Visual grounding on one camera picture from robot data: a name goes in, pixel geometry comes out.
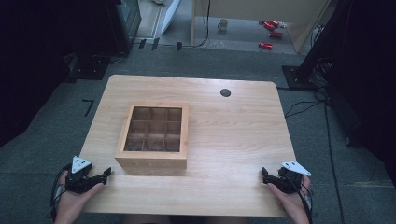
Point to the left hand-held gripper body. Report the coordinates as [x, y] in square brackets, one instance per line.
[77, 179]

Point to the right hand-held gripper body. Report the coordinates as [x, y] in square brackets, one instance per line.
[291, 179]

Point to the wooden compartment box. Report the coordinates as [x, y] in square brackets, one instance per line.
[152, 161]

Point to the person's left hand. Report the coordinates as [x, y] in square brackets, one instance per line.
[71, 203]

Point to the person's right hand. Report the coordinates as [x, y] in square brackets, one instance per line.
[291, 205]

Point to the black angled tape mark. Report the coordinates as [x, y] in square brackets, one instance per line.
[89, 105]

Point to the dark round table grommet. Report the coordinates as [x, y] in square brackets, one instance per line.
[225, 92]

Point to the black stand with base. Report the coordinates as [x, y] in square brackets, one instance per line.
[303, 67]

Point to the red metallic can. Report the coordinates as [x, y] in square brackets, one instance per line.
[265, 45]
[268, 25]
[276, 34]
[276, 23]

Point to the black tape strip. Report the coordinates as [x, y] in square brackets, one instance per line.
[179, 46]
[155, 44]
[142, 44]

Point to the dark cabinet with screen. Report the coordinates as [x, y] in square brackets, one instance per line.
[124, 25]

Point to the grey mug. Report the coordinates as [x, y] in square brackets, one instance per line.
[223, 24]

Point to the white curved board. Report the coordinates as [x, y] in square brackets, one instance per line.
[170, 14]

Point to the black stand base plate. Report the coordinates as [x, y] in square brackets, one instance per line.
[87, 70]

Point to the light wooden shelf frame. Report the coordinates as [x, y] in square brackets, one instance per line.
[249, 7]

